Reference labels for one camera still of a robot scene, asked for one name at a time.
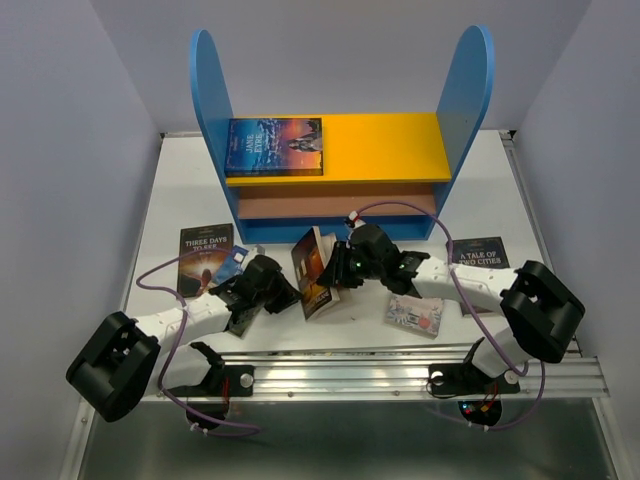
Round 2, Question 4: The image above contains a Tale of Two Cities book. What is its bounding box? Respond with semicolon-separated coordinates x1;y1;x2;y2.
444;236;511;318

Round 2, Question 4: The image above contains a blue yellow wooden bookshelf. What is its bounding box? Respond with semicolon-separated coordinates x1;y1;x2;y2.
189;25;495;243

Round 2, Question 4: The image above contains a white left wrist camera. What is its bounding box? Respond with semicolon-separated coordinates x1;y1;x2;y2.
231;245;265;267

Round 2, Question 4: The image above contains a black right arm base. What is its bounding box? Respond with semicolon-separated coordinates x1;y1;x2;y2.
426;363;520;430

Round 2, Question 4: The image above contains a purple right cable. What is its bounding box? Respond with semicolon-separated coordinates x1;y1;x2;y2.
357;201;546;434

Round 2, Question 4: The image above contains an Animal Farm book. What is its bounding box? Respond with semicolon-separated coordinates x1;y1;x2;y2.
213;253;260;338

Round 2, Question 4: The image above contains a Three Days to See book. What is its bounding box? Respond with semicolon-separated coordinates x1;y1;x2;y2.
177;223;234;298

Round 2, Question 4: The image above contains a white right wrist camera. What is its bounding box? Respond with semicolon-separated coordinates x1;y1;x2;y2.
344;210;366;232

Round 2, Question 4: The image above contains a floral pink cover book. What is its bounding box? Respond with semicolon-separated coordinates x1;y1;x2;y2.
384;294;444;339

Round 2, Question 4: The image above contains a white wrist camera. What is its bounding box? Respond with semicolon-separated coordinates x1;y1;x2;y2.
231;245;265;267
344;210;366;232

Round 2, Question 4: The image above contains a Jane Eyre blue book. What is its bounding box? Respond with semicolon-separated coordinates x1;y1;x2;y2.
224;117;324;178

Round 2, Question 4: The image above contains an Edward Tulane brown book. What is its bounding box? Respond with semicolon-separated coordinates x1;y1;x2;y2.
291;226;353;323

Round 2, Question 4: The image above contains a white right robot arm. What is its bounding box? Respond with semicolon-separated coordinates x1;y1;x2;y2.
318;224;585;394

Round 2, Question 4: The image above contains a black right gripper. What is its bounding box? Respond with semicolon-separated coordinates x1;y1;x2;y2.
313;242;383;289

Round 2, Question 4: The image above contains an aluminium mounting rail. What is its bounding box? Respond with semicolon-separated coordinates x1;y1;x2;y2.
222;345;609;402

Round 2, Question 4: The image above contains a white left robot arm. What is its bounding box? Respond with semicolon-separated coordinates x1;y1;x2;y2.
66;254;302;422

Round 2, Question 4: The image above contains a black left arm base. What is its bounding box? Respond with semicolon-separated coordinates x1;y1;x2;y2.
183;365;255;436

